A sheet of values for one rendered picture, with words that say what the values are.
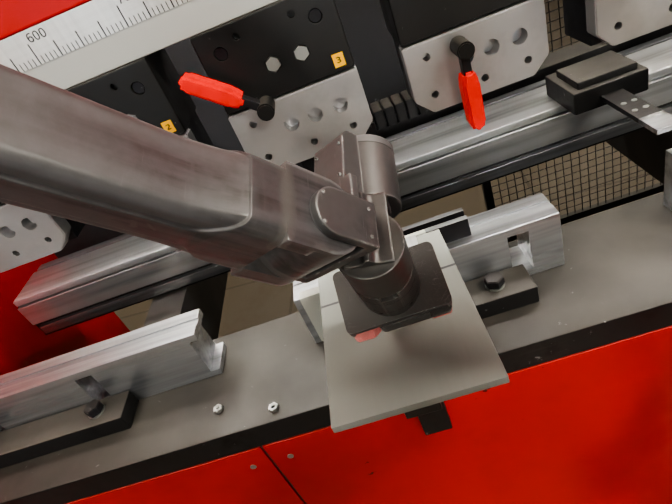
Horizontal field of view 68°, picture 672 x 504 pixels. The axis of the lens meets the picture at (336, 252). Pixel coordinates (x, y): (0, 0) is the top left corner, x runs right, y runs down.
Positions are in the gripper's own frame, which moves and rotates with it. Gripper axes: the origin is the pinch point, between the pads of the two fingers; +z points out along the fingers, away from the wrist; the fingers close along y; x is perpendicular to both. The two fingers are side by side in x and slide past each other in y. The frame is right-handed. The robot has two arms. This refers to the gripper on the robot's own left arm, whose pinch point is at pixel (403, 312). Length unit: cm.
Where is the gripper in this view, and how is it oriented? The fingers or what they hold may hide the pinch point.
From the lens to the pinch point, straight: 55.9
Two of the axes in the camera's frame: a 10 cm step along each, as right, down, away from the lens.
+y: -9.4, 3.3, 1.4
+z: 2.6, 3.7, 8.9
